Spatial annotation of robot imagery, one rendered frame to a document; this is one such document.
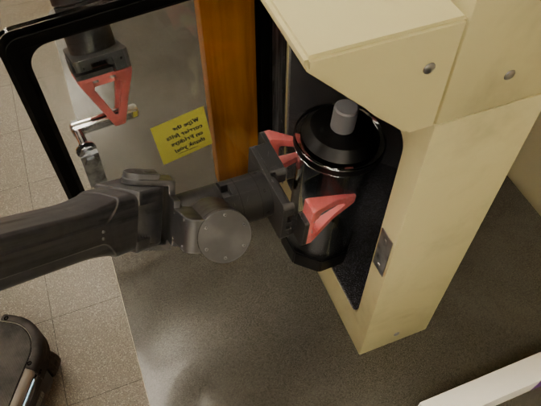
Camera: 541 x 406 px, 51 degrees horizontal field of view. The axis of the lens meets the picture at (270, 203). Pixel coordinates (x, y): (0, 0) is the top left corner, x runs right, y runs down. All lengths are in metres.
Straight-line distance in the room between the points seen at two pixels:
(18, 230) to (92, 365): 1.45
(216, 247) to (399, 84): 0.26
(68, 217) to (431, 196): 0.33
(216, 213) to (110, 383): 1.37
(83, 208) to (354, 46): 0.31
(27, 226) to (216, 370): 0.42
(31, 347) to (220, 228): 1.22
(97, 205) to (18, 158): 1.94
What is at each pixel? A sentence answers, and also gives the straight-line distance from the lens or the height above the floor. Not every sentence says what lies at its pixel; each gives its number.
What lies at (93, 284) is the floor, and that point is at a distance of 2.06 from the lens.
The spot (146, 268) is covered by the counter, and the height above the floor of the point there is 0.94.
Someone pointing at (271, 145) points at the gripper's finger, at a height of 1.22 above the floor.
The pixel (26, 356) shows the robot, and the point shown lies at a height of 0.24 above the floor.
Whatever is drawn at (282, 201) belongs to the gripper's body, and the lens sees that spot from 0.64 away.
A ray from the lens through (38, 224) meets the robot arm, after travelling 0.51.
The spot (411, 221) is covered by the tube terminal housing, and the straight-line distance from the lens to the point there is 0.57.
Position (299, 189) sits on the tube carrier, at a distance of 0.70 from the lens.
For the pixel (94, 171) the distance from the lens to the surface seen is 0.75.
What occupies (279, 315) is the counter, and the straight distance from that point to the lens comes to 0.87.
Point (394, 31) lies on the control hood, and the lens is 0.38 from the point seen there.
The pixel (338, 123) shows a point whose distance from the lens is 0.64.
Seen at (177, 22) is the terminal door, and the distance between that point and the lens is 0.67.
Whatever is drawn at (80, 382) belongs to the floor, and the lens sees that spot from 1.92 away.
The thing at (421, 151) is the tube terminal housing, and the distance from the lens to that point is 0.49.
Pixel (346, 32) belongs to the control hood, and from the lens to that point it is 0.37.
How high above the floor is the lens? 1.73
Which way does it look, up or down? 54 degrees down
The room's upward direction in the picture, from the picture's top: straight up
